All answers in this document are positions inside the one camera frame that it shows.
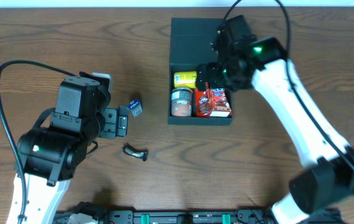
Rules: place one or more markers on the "red Pringles can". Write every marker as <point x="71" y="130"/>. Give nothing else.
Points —
<point x="181" y="102"/>

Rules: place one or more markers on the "blue Eclipse gum pack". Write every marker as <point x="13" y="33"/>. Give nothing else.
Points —
<point x="135" y="108"/>

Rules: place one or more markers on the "red Hello Panda box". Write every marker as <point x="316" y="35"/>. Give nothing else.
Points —
<point x="219" y="105"/>

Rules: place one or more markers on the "black gift box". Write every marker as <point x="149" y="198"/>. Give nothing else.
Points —
<point x="190" y="40"/>

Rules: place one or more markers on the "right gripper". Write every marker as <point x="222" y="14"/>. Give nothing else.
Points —
<point x="208" y="76"/>

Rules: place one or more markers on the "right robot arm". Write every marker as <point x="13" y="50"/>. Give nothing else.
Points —
<point x="243" y="63"/>

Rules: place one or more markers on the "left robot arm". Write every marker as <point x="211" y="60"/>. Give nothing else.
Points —
<point x="51" y="151"/>

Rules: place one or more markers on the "red Hacks candy bag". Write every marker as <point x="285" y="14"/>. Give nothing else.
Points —
<point x="202" y="102"/>

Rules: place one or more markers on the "dark wrapped candy bar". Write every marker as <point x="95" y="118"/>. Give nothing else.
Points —
<point x="131" y="151"/>

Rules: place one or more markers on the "yellow round container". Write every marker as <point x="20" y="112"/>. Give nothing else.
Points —
<point x="185" y="79"/>

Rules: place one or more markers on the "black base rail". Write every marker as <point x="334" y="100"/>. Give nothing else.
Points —
<point x="86" y="212"/>

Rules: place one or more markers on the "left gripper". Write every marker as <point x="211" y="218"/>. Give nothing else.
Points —
<point x="114" y="123"/>

